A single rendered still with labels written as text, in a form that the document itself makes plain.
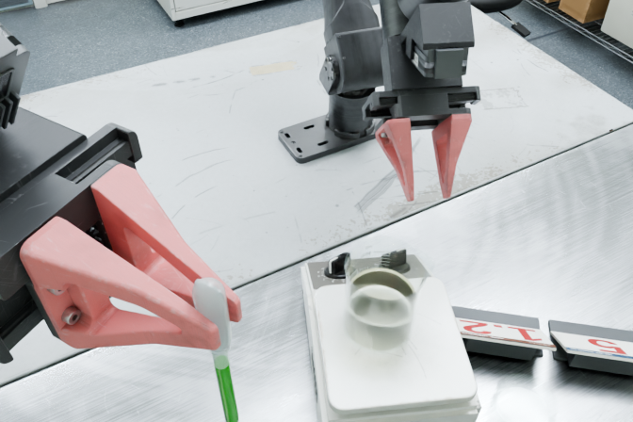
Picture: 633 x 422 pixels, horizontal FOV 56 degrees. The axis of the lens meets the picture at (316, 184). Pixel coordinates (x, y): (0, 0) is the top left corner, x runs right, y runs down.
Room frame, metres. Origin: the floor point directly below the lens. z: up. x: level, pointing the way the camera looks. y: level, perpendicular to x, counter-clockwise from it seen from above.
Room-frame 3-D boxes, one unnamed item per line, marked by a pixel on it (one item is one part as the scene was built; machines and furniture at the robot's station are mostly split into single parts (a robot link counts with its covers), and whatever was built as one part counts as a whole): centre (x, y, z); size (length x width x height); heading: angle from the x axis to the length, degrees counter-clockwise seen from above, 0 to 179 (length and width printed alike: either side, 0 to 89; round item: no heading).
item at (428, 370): (0.28, -0.07, 0.98); 0.12 x 0.12 x 0.01; 7
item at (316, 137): (0.67, -0.05, 0.94); 0.20 x 0.07 x 0.08; 119
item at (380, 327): (0.29, -0.06, 1.03); 0.07 x 0.06 x 0.08; 98
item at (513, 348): (0.34, -0.18, 0.92); 0.09 x 0.06 x 0.04; 81
